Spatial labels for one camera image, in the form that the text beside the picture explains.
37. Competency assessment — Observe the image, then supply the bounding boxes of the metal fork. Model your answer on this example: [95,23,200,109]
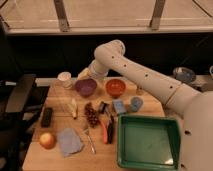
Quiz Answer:
[83,127,96,154]

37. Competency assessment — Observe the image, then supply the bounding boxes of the orange bowl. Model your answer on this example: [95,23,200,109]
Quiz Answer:
[105,79,126,98]

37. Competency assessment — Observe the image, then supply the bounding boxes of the blue cup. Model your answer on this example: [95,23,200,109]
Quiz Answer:
[130,97,143,112]

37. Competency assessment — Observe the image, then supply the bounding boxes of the bunch of dark grapes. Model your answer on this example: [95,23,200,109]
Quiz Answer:
[84,102,99,127]

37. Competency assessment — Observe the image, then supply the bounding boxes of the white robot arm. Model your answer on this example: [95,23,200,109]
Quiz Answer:
[78,40,213,171]

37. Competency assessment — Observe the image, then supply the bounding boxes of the blue grey cloth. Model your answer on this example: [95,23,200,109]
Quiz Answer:
[57,128,84,157]

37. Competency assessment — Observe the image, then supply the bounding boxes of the orange apple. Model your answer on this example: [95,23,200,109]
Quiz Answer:
[39,133,56,149]

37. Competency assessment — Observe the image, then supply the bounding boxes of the purple bowl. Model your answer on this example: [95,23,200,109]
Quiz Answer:
[75,79,97,97]

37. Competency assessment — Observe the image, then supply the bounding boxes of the black chair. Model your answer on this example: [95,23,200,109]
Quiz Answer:
[0,20,42,171]

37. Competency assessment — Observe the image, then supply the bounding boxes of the grey bowl on ledge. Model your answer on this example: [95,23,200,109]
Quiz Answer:
[173,67,196,84]

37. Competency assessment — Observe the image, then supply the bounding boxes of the green plastic tray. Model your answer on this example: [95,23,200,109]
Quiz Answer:
[117,115,180,171]

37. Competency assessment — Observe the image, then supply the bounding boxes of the blue sponge block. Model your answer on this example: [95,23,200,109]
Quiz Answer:
[112,99,127,115]

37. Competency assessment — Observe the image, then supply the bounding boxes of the small dark clip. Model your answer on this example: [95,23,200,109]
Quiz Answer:
[98,101,109,114]

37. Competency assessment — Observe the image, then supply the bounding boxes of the banana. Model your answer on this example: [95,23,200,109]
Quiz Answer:
[68,99,78,119]

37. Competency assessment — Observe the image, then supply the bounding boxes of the white paper cup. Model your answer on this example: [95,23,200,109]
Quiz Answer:
[58,72,72,89]

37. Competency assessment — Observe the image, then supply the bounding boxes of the orange handled pliers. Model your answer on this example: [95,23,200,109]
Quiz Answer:
[100,113,114,144]

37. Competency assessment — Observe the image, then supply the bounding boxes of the black rectangular block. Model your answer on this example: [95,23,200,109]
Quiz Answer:
[41,108,53,127]

